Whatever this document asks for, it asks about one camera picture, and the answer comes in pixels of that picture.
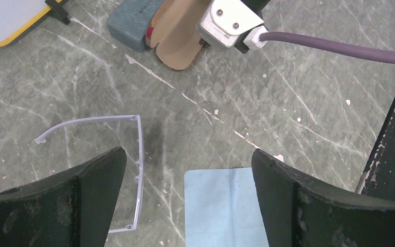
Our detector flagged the light blue cloth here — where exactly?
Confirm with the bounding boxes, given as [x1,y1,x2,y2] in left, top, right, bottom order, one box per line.
[184,167,268,246]

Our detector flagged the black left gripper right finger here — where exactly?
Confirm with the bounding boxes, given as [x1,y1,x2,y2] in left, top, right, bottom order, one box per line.
[251,149,395,246]

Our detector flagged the yellow framed whiteboard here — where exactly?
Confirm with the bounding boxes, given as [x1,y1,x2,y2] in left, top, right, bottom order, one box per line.
[0,0,70,47]

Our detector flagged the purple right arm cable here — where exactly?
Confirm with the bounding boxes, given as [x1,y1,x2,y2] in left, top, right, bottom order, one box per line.
[259,31,395,66]

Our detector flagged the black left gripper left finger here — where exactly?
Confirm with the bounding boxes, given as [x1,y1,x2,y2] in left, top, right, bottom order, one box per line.
[0,160,108,246]

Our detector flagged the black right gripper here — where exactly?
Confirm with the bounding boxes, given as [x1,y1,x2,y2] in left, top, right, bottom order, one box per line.
[242,0,271,15]

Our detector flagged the white frame sunglasses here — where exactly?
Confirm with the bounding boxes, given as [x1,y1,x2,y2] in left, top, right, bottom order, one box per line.
[35,115,144,235]

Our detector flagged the plaid glasses case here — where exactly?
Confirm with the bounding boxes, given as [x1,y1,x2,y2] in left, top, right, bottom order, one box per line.
[145,0,210,71]

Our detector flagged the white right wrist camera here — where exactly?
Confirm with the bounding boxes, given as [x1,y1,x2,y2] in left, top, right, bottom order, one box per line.
[196,0,268,54]

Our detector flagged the blue glasses case green lining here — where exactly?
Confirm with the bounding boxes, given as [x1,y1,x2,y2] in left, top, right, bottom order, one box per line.
[106,0,163,52]

